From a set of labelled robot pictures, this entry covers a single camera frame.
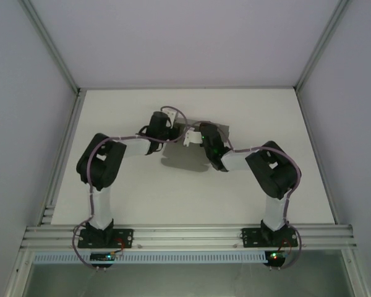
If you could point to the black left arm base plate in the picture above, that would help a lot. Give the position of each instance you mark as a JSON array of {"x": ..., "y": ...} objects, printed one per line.
[{"x": 125, "y": 238}]

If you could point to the grey metal panel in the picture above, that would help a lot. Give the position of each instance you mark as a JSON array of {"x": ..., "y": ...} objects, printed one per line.
[{"x": 185, "y": 281}]

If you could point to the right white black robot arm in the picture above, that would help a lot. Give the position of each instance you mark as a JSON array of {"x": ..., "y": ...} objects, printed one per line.
[{"x": 275, "y": 210}]

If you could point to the aluminium mounting rail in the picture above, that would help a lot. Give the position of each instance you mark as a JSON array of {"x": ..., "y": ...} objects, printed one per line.
[{"x": 185, "y": 236}]

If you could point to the grey cloth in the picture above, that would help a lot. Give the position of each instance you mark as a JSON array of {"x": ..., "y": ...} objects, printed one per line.
[{"x": 185, "y": 157}]

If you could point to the aluminium table side rail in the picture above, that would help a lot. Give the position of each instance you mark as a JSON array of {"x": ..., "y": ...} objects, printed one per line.
[
  {"x": 58, "y": 167},
  {"x": 310, "y": 133}
]

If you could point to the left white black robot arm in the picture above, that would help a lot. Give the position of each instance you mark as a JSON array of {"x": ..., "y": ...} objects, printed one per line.
[{"x": 100, "y": 210}]

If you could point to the aluminium frame leg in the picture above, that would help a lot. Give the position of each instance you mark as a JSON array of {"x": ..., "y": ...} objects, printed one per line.
[
  {"x": 17, "y": 275},
  {"x": 355, "y": 275}
]

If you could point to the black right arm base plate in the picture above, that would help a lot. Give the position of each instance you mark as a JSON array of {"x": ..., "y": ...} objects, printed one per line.
[{"x": 250, "y": 238}]

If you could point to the aluminium frame post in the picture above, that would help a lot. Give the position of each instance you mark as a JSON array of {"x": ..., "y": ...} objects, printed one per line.
[
  {"x": 323, "y": 46},
  {"x": 49, "y": 46}
]

